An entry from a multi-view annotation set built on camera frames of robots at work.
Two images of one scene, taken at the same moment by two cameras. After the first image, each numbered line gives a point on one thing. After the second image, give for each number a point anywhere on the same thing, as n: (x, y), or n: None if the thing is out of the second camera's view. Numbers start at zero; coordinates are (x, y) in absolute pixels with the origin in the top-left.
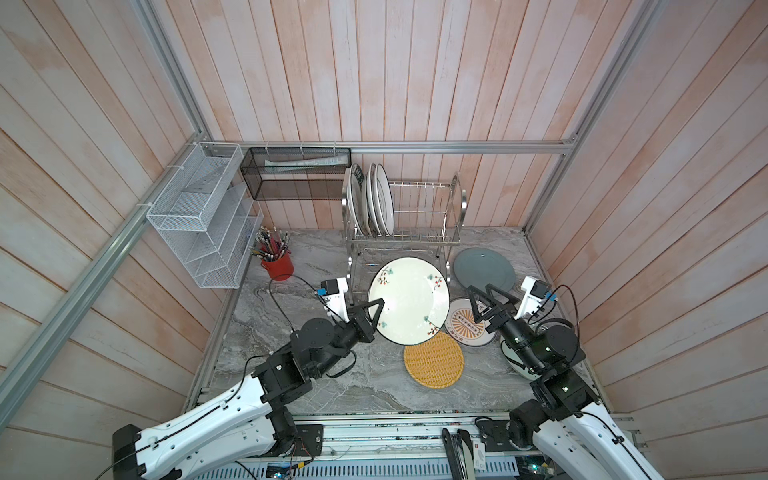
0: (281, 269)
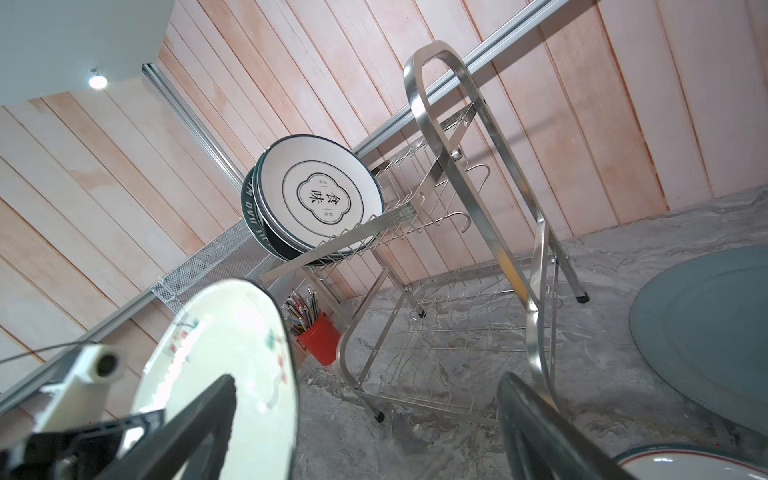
0: (321, 339)
